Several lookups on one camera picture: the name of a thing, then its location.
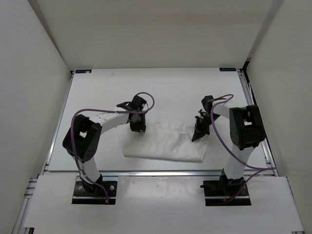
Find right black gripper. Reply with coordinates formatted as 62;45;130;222
192;114;220;142

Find white skirt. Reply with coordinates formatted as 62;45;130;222
117;122;209;163

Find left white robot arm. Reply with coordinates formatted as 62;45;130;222
62;102;146;195

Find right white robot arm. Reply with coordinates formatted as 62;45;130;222
192;100;266;195

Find right blue corner label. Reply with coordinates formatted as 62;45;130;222
219;67;236;72

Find blue corner label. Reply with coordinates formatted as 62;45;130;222
75;69;92;74
219;67;236;72

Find left blue corner label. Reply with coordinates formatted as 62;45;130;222
75;69;92;74

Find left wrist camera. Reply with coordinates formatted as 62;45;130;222
117;95;147;112

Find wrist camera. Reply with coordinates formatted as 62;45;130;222
199;96;216;117
117;95;147;112

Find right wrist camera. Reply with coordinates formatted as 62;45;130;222
199;96;216;117

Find aluminium front rail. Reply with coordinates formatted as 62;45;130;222
100;170;221;177

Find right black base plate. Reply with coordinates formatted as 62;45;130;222
200;178;252;207

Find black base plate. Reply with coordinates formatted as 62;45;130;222
72;180;117;205
200;178;252;207

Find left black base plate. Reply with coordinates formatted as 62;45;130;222
72;180;117;205

